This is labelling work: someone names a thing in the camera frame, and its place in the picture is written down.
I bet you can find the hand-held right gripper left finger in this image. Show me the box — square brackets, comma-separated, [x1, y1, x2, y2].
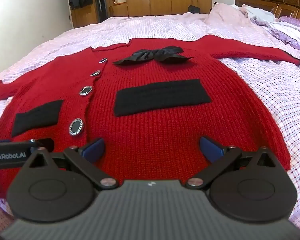
[22, 137, 119, 190]

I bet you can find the red knitted cardigan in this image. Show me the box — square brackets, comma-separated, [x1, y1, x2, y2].
[0, 35, 300, 198]

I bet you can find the purple checked bed sheet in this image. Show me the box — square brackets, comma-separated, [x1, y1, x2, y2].
[0, 14, 300, 233]

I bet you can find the black bag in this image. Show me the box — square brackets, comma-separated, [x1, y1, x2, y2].
[188, 5, 209, 14]

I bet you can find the pink quilt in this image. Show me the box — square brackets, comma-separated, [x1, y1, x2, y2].
[206, 2, 265, 29]

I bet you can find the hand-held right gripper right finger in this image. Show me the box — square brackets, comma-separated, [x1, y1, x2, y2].
[186, 136, 282, 189]

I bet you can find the purple ruffled cloth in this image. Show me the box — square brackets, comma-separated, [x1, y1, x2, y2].
[251, 16, 300, 53]

